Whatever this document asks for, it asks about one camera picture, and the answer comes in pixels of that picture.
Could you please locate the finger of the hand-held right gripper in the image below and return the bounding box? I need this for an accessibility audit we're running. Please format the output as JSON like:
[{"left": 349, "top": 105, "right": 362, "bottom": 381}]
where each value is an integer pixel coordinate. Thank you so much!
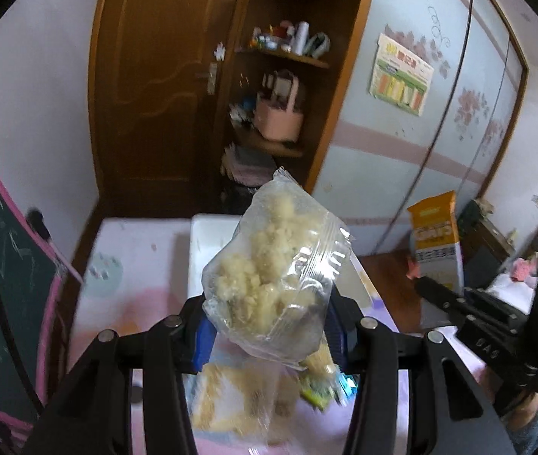
[{"left": 415, "top": 276, "right": 479, "bottom": 317}]

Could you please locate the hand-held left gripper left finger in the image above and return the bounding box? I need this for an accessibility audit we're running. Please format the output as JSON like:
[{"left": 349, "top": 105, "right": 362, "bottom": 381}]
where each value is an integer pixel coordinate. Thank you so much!
[{"left": 23, "top": 295, "right": 217, "bottom": 455}]

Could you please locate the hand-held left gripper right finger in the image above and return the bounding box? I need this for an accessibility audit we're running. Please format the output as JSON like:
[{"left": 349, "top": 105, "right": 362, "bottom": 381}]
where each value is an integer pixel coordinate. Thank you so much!
[{"left": 325, "top": 293, "right": 518, "bottom": 455}]

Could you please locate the green snack packet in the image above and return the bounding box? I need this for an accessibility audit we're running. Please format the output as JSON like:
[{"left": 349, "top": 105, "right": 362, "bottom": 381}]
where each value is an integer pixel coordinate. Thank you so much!
[{"left": 300, "top": 372, "right": 360, "bottom": 411}]

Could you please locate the clear packet of pale crumbly snack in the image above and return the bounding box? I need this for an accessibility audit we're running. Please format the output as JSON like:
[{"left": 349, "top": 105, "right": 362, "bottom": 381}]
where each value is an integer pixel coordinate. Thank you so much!
[{"left": 202, "top": 167, "right": 356, "bottom": 371}]

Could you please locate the white plastic bin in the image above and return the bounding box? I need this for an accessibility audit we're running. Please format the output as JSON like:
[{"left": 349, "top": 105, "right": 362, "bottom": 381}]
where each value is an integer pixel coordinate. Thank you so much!
[{"left": 188, "top": 213, "right": 374, "bottom": 311}]

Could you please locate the person's right forearm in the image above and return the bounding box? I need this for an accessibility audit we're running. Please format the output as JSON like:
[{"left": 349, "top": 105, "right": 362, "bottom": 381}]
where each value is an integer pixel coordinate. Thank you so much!
[{"left": 499, "top": 386, "right": 538, "bottom": 455}]

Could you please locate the white bedding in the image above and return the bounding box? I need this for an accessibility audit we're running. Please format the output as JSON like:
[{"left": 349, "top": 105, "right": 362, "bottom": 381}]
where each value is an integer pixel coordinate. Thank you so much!
[{"left": 487, "top": 271, "right": 538, "bottom": 304}]

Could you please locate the clear packet of yellow biscuits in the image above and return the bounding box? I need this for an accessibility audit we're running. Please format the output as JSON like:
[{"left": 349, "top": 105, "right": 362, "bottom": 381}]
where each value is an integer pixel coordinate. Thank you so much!
[{"left": 189, "top": 355, "right": 300, "bottom": 444}]

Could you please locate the dark wooden furniture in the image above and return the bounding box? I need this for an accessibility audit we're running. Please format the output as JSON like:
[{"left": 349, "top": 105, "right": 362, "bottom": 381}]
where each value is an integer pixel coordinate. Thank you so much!
[{"left": 457, "top": 198, "right": 518, "bottom": 291}]

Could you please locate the white wardrobe with floral stickers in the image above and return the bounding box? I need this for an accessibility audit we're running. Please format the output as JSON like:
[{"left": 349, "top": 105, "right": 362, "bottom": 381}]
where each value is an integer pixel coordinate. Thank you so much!
[{"left": 311, "top": 0, "right": 531, "bottom": 259}]

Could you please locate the stack of folded cloths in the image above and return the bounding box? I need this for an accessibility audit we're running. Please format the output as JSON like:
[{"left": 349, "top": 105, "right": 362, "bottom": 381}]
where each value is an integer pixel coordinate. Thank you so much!
[{"left": 221, "top": 143, "right": 278, "bottom": 187}]

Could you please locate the pink basket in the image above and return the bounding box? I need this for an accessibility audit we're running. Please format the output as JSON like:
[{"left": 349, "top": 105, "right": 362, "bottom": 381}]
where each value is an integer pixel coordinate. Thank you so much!
[{"left": 254, "top": 70, "right": 306, "bottom": 144}]

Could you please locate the wooden door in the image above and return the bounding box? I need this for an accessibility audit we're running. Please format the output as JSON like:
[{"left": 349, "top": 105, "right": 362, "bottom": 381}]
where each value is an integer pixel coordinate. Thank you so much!
[{"left": 88, "top": 0, "right": 253, "bottom": 206}]

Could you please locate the wooden corner shelf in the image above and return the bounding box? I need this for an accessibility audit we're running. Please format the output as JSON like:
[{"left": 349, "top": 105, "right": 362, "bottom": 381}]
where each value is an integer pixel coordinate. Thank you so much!
[{"left": 221, "top": 0, "right": 380, "bottom": 216}]

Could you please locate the white bottle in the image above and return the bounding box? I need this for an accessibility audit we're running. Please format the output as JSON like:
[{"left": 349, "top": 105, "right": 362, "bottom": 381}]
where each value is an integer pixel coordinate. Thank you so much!
[{"left": 294, "top": 21, "right": 311, "bottom": 56}]

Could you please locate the wall calendar poster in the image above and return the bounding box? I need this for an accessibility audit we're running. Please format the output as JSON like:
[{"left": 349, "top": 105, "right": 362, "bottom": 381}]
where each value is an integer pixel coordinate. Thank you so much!
[{"left": 368, "top": 32, "right": 435, "bottom": 115}]

